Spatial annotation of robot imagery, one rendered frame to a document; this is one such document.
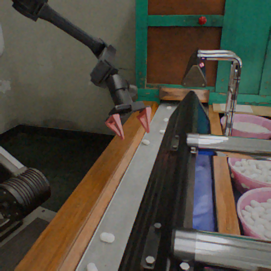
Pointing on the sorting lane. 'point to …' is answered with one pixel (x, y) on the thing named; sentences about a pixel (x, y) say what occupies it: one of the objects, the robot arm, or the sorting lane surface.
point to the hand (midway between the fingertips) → (135, 133)
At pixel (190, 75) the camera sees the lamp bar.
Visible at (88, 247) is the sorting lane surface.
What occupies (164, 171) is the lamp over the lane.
